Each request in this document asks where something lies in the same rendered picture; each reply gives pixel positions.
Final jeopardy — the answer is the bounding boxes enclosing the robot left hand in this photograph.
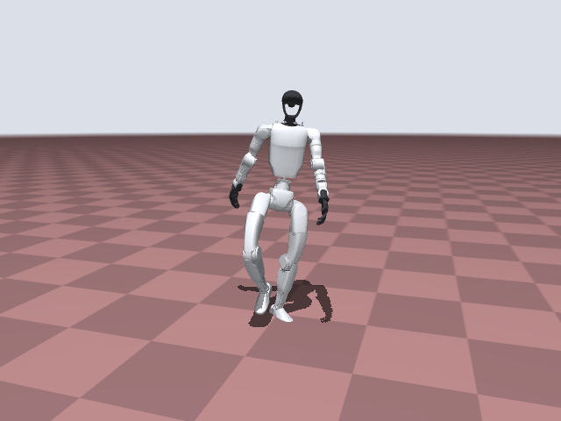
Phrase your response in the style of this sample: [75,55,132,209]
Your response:
[316,189,329,225]

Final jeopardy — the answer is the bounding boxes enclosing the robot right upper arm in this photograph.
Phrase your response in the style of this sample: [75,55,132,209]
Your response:
[243,125,273,168]

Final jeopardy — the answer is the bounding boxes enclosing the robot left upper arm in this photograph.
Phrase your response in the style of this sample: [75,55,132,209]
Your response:
[307,128,323,171]

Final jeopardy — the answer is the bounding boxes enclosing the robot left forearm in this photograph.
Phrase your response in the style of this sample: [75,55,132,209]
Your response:
[314,160,329,199]

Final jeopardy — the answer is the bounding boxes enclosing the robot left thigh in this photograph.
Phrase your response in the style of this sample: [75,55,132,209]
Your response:
[279,199,308,270]

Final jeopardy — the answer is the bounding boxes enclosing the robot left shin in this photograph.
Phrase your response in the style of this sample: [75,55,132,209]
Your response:
[274,264,298,310]

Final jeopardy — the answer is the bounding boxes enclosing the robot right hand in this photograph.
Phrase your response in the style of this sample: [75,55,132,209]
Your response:
[229,183,243,208]

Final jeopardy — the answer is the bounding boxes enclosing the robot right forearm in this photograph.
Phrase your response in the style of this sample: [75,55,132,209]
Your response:
[232,154,251,188]

